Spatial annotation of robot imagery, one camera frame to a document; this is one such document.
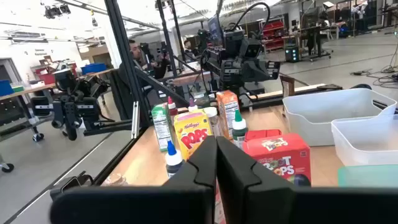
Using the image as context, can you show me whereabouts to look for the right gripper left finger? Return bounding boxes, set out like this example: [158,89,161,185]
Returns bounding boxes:
[49,135,218,224]

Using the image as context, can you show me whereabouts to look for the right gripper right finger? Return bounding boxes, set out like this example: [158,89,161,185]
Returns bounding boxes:
[216,136,398,224]

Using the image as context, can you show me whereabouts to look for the orange Frosted Mini Wheats box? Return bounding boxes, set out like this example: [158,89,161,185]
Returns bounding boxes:
[216,90,241,141]

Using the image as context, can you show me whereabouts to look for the red Froot Loops box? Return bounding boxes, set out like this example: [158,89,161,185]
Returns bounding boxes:
[242,133,312,187]

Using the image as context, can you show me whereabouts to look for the green cap food colouring bottle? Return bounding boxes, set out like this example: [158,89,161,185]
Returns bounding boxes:
[231,108,249,149]

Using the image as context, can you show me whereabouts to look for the blue cap food colouring bottle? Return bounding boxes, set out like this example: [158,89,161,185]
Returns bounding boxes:
[164,139,185,179]

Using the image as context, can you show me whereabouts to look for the red storage shelving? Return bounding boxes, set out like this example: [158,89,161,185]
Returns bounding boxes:
[262,20,286,52]

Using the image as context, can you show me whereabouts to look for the black box with lights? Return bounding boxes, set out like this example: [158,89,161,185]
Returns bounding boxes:
[284,45,300,63]

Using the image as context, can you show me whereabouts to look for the background computer monitor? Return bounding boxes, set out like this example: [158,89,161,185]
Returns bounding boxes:
[207,14,223,45]

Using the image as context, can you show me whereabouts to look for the white lid bagel seasoning jar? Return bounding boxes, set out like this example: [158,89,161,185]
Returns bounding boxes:
[203,106,223,138]

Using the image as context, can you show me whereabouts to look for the person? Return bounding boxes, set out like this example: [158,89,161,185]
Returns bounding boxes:
[118,39,171,80]
[318,12,333,41]
[182,39,200,60]

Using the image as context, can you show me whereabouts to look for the yellow Corn Pops box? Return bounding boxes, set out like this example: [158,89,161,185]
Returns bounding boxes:
[173,110,214,161]

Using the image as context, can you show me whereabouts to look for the cork lid saffron glass jar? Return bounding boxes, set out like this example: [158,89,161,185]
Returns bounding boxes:
[104,172,128,187]

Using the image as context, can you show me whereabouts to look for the green Apple Jacks box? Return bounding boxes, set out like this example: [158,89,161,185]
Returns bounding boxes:
[151,102,173,152]

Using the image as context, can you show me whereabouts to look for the teal plastic tray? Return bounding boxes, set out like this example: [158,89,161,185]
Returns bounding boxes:
[338,164,398,188]

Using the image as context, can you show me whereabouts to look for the small clear plastic bin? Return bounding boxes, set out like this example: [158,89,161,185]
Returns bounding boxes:
[331,114,398,167]

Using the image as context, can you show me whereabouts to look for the blue plastic storage bin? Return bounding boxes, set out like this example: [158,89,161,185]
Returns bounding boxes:
[80,63,108,75]
[0,80,15,96]

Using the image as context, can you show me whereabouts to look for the red plastic storage bin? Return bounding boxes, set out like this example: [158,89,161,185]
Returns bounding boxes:
[37,72,57,85]

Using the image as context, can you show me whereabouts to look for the background wooden workbench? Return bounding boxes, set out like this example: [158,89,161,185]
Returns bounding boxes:
[0,68,116,144]

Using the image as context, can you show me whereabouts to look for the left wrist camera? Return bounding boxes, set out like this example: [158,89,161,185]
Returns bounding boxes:
[244,39,264,60]

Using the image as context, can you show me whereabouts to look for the grey plastic bin with handles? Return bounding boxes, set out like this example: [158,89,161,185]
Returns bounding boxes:
[282,88,398,147]

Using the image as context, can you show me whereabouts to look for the black floor cables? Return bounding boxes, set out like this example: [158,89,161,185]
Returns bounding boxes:
[349,40,398,91]

